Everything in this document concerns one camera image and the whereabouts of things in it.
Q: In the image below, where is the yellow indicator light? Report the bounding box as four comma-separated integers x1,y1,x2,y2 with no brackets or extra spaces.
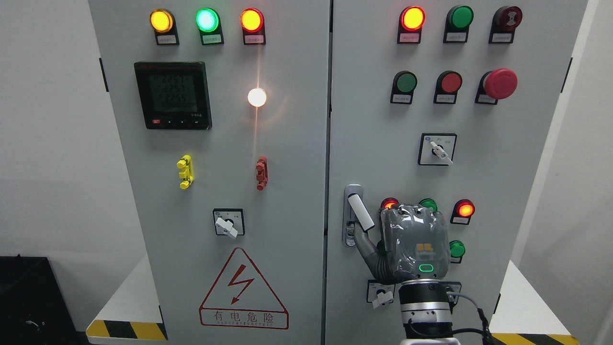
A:
149,8,180,46

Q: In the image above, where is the black box at left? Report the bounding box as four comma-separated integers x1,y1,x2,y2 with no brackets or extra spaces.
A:
0,255,78,345

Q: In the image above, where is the white platform with hazard stripes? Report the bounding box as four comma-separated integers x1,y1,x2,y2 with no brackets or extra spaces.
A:
86,255,168,345

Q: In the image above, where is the upper green push button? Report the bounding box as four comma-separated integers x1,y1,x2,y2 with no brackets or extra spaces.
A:
390,70,418,104

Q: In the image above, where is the red-orange indicator light left door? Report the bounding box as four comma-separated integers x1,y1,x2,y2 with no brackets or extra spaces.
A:
239,7,266,45

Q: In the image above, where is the upper right white selector switch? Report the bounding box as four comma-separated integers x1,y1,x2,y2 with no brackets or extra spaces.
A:
418,133,457,166

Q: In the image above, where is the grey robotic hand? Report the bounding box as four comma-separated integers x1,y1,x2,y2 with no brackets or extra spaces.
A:
355,204,451,285

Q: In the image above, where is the red terminal connector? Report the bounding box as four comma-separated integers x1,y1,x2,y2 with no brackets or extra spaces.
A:
255,156,269,191

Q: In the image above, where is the black digital power meter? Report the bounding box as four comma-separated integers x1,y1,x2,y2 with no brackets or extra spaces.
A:
134,61,212,130

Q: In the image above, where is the dark red buzzer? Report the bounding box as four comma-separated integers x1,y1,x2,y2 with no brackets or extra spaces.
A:
488,6,522,44

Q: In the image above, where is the red emergency stop button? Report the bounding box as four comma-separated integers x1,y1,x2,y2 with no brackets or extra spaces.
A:
475,68,518,105

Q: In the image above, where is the middle left red lit light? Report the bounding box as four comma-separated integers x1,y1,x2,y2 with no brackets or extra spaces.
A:
380,197,400,212

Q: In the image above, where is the lower right green push button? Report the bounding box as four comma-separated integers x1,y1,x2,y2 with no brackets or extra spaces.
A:
449,240,466,264

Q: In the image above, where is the top red lit indicator light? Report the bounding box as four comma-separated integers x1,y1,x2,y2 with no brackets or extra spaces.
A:
397,6,426,44

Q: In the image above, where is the middle green indicator light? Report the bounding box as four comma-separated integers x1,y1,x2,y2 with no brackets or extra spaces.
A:
419,198,438,212

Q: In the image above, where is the silver door handle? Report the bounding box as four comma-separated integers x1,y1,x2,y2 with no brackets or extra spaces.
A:
343,184,375,247

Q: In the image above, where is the grey cabinet door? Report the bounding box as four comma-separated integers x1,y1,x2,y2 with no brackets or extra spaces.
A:
89,0,330,345
324,0,588,345

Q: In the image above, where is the white lit indicator light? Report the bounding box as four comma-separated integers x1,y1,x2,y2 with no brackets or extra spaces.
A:
247,87,267,108

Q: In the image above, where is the left door white selector switch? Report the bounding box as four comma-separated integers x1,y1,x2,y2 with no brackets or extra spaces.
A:
213,209,245,239

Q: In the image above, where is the yellow terminal connector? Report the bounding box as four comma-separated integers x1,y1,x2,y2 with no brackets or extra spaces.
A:
176,154,193,190

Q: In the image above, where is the bottom white selector switch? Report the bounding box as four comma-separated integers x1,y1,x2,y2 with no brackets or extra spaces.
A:
366,279,396,309

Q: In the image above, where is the red high voltage warning sign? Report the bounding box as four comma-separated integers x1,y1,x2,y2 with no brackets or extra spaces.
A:
199,247,289,330

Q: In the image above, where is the middle right red lit light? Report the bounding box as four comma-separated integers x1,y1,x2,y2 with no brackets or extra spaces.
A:
450,199,475,225

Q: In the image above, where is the green push button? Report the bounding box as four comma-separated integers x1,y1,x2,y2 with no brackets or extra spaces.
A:
449,240,466,264
390,70,418,104

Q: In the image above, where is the upper red push button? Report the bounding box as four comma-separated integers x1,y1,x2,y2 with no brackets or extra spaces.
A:
433,70,463,104

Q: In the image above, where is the bottom black selector switch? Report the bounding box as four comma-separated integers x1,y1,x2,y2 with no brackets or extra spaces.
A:
442,281,462,309

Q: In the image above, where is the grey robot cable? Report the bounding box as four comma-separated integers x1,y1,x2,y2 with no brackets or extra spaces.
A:
445,291,494,345

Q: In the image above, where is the right grey cabinet door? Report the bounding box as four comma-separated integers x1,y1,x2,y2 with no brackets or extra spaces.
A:
324,0,588,345

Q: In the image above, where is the top green indicator light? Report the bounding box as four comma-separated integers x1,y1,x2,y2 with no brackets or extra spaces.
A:
443,6,474,43

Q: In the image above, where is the green lit indicator light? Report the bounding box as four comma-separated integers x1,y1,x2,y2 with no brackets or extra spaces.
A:
195,7,224,46

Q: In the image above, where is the left grey cabinet door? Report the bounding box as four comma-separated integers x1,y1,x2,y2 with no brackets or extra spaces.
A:
89,0,330,345

